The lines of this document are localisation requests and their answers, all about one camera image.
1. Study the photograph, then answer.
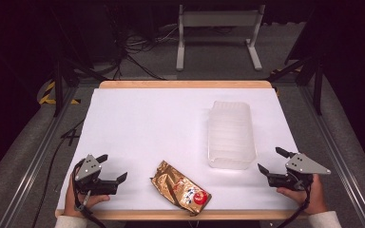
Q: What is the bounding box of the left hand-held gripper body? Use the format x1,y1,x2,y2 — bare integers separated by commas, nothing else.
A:
72,154,119,197

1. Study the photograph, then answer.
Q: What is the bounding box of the clear plastic container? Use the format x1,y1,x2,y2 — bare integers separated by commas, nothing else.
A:
206,100,258,170

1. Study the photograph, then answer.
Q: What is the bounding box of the person's left hand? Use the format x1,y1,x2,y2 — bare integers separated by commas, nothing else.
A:
64,177,111,219

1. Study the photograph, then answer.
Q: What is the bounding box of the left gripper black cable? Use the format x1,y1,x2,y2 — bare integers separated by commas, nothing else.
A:
70,158,108,228

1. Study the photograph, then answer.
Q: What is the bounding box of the bundle of black floor cables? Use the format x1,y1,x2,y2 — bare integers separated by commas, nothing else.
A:
103,3,184,82

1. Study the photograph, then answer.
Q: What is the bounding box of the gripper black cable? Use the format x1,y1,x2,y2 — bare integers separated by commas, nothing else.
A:
275,177,312,228
70,158,108,228

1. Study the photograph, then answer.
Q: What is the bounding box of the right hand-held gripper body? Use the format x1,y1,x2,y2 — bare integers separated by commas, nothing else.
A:
266,152,332,192

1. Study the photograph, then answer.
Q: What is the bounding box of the person's right hand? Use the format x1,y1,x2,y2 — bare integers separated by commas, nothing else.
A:
276,173,329,216

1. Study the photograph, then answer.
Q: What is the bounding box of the black floor cable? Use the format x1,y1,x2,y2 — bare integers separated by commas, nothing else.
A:
31,118,86,228

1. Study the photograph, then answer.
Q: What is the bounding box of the black tripod stand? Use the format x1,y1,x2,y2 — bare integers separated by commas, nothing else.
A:
265,6,326,117
48,6,108,118

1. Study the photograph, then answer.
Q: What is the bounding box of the aluminium frame rail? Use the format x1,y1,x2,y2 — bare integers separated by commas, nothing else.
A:
0,86,79,228
298,85,365,228

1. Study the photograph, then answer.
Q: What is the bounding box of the white metal stand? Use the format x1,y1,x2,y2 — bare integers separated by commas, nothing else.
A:
176,4,266,72

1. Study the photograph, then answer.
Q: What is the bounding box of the gold snack packet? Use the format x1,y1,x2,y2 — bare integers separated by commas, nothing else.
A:
150,160,213,217

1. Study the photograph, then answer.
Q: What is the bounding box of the white table cover sheet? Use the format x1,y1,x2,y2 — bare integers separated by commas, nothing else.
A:
57,87,300,212

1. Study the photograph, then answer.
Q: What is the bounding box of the yellow black hazard tape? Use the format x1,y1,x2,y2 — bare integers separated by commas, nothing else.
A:
37,80,82,106

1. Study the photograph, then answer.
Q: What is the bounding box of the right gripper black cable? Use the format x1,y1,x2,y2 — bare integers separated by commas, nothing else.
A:
275,177,312,228

